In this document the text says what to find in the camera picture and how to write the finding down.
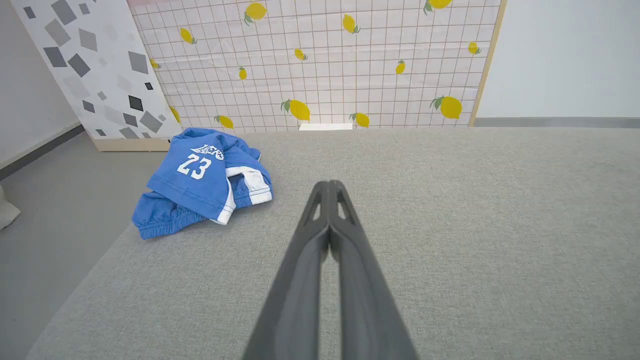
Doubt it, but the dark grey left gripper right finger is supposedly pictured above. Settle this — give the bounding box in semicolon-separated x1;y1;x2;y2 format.
328;179;419;360

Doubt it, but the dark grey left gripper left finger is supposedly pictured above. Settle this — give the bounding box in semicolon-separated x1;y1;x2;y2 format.
242;180;332;360

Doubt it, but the blue basketball shorts white trim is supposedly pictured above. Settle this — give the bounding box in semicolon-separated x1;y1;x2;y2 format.
131;127;274;240

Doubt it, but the grey fabric sofa cushion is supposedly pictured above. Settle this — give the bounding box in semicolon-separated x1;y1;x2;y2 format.
25;127;640;360

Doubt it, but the grey terrazzo pattern panel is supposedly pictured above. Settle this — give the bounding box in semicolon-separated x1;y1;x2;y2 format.
10;0;184;152

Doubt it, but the off-white soft cushion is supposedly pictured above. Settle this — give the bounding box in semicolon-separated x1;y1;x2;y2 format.
0;184;22;231

